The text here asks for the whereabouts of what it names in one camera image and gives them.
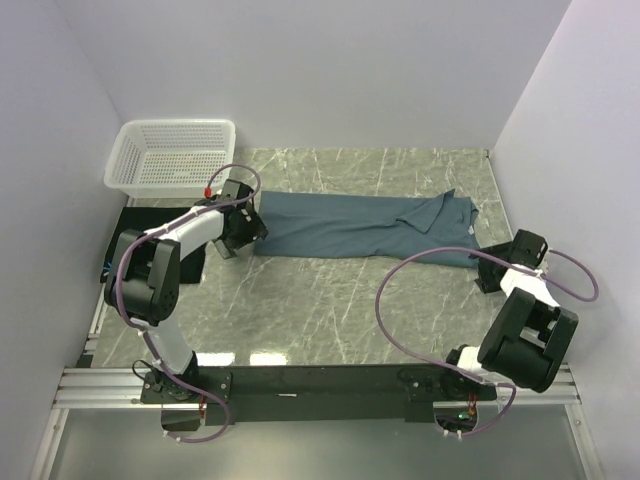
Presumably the folded black t-shirt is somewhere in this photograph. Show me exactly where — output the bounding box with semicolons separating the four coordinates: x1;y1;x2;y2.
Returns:
100;207;206;285

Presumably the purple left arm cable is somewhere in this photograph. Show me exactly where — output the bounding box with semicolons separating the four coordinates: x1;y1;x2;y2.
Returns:
114;163;264;446

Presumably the blue-grey t-shirt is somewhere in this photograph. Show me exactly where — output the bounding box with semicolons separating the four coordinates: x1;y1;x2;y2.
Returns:
253;190;479;260

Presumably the aluminium rail frame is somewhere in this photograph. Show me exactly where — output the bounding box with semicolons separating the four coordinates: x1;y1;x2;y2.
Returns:
29;149;596;480

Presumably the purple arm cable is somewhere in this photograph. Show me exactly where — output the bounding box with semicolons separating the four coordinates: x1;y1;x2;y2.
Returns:
374;245;600;441
114;163;264;446

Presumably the black base beam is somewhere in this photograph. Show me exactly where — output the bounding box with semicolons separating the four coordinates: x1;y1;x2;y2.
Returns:
139;363;501;434

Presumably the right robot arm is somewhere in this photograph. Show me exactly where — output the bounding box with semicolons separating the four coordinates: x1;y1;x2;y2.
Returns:
438;230;579;399

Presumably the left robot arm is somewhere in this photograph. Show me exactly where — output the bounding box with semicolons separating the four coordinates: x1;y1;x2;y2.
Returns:
104;180;268;402

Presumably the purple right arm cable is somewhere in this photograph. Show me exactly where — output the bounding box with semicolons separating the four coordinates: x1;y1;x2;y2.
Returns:
374;245;600;441

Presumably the white plastic basket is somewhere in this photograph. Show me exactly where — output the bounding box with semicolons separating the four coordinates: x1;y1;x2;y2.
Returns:
103;119;236;199

